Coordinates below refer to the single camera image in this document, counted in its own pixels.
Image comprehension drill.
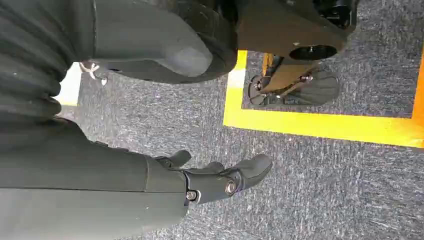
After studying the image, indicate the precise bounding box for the orange floor tape strip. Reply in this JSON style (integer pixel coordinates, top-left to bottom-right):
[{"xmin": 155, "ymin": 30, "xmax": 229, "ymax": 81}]
[{"xmin": 411, "ymin": 46, "xmax": 424, "ymax": 121}]

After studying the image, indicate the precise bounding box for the ribbed grey right arm sleeve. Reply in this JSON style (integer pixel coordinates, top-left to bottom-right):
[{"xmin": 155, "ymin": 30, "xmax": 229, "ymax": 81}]
[{"xmin": 0, "ymin": 0, "xmax": 78, "ymax": 125}]

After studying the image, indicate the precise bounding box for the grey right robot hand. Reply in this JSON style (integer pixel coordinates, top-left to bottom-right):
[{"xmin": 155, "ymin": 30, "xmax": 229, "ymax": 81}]
[{"xmin": 0, "ymin": 0, "xmax": 275, "ymax": 240}]

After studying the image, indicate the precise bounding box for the yellow floor tape strip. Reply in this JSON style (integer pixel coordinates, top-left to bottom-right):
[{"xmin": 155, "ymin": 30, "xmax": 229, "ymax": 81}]
[
  {"xmin": 223, "ymin": 49, "xmax": 249, "ymax": 128},
  {"xmin": 223, "ymin": 107, "xmax": 424, "ymax": 149}
]

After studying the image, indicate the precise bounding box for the white cable tie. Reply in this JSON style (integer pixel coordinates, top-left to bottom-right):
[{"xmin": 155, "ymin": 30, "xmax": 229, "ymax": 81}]
[{"xmin": 79, "ymin": 60, "xmax": 109, "ymax": 86}]

